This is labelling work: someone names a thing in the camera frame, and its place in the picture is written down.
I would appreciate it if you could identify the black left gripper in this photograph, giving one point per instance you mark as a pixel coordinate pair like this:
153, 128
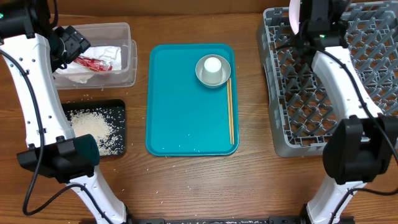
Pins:
75, 42

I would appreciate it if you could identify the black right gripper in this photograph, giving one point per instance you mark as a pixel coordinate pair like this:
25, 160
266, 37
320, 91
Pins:
339, 18

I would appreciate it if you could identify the large white plate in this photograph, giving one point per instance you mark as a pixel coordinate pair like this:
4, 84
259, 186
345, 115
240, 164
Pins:
294, 15

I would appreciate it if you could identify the red snack wrapper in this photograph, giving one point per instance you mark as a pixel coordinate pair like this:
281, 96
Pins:
93, 64

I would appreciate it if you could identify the white napkin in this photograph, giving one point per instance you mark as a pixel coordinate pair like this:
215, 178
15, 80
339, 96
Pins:
80, 74

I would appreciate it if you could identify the grey-white bowl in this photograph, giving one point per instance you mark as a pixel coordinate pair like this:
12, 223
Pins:
226, 70

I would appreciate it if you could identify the wooden chopstick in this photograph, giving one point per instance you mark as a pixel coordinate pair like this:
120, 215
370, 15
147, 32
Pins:
231, 110

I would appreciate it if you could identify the white paper cup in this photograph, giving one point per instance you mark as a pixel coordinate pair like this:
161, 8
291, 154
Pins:
212, 71

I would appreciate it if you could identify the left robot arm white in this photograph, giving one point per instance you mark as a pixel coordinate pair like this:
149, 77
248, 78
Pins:
34, 47

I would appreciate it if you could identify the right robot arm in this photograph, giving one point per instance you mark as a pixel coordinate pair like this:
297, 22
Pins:
363, 143

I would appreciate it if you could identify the clear plastic waste bin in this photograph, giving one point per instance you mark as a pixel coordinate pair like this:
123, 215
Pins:
107, 34

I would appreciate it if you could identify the grey dishwasher rack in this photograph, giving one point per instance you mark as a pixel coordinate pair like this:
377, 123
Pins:
301, 115

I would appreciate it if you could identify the pile of rice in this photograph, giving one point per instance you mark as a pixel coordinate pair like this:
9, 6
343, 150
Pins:
102, 126

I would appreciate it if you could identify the black tray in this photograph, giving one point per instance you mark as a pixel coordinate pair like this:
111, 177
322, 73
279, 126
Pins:
117, 110

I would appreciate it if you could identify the teal plastic tray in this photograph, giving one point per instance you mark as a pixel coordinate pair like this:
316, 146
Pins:
185, 117

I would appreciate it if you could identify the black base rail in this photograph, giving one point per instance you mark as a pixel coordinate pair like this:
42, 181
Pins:
269, 220

